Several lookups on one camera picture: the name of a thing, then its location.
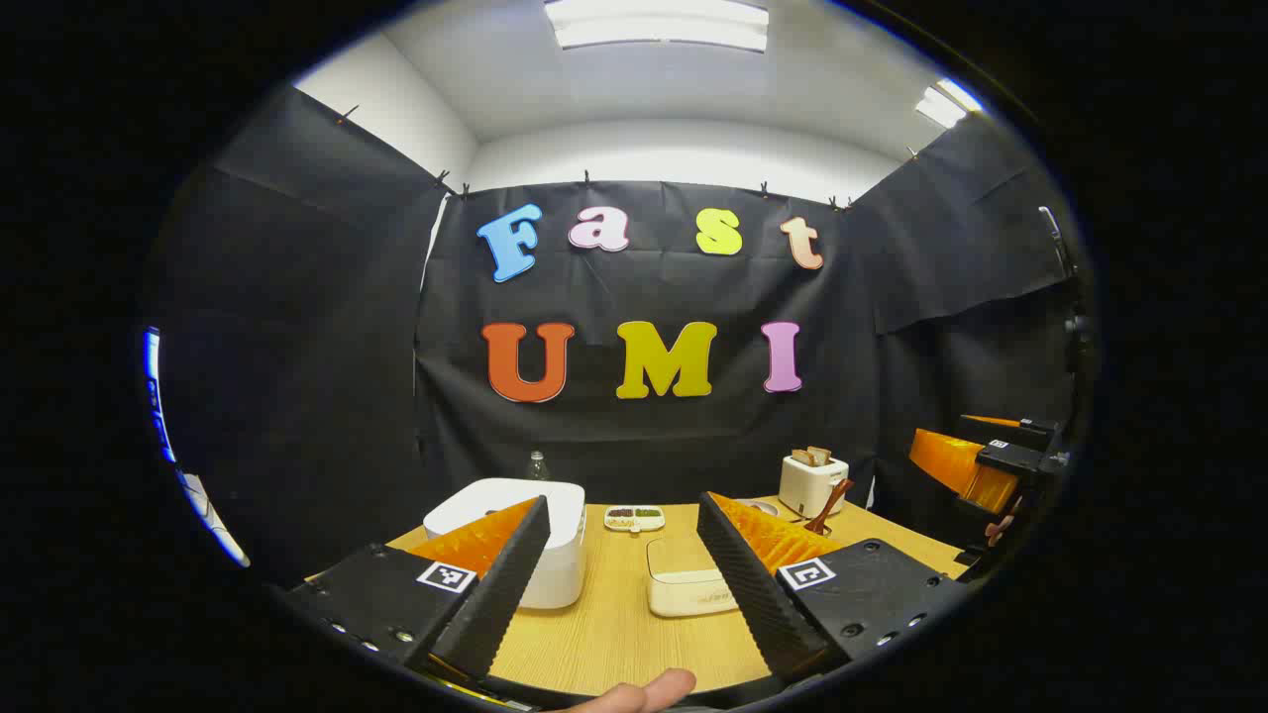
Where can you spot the clear plastic container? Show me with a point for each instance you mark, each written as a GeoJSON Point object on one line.
{"type": "Point", "coordinates": [684, 560]}

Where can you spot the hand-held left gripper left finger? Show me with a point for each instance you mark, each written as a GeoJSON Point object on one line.
{"type": "Point", "coordinates": [495, 594]}

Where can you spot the white toaster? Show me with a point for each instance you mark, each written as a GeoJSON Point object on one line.
{"type": "Point", "coordinates": [807, 490]}

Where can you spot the white rice cooker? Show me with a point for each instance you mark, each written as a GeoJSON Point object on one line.
{"type": "Point", "coordinates": [560, 574]}

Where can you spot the wide ceiling light panel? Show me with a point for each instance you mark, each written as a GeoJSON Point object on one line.
{"type": "Point", "coordinates": [654, 25]}

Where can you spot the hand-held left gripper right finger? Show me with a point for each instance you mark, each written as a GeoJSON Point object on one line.
{"type": "Point", "coordinates": [753, 604]}

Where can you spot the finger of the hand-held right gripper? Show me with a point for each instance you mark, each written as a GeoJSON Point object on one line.
{"type": "Point", "coordinates": [951, 460]}
{"type": "Point", "coordinates": [1030, 432]}

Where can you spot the small ceiling light panel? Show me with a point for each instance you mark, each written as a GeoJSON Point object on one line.
{"type": "Point", "coordinates": [946, 102]}

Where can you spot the black backdrop cloth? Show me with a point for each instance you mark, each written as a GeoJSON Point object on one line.
{"type": "Point", "coordinates": [644, 436]}

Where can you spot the small divided bean dish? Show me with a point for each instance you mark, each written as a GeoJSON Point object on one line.
{"type": "Point", "coordinates": [634, 518]}

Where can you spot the computer monitor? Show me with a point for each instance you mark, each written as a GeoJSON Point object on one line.
{"type": "Point", "coordinates": [154, 396]}

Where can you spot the brown wooden spoon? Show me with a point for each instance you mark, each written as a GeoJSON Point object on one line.
{"type": "Point", "coordinates": [834, 500]}

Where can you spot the clear plastic bottle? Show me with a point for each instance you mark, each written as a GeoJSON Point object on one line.
{"type": "Point", "coordinates": [537, 467]}

